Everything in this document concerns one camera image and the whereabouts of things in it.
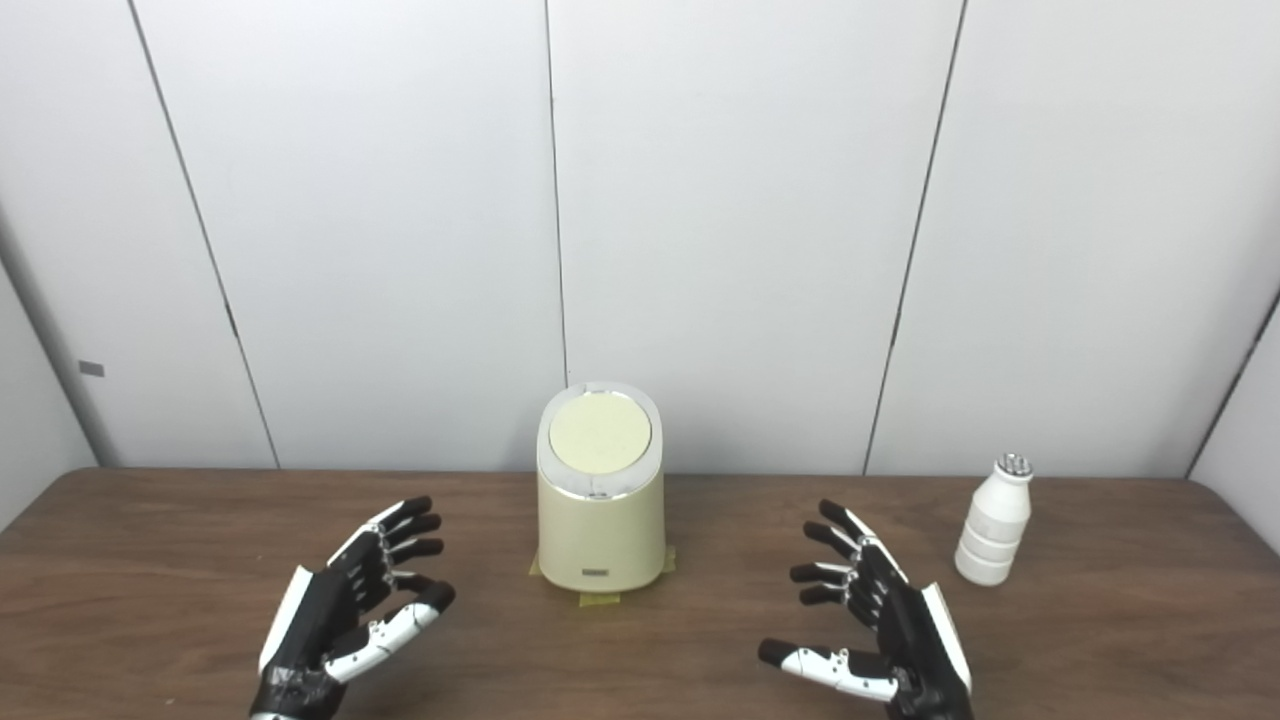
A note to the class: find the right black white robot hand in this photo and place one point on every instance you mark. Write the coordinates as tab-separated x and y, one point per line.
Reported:
910	630

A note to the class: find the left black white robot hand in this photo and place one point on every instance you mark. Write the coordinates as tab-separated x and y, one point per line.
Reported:
320	610

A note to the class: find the small white plastic bottle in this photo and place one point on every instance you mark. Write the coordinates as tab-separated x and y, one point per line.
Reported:
992	530

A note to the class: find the cream-colored round bin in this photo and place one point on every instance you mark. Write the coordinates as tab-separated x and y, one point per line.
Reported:
600	540

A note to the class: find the cream round bin lid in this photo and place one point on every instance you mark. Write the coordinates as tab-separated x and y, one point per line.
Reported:
600	435

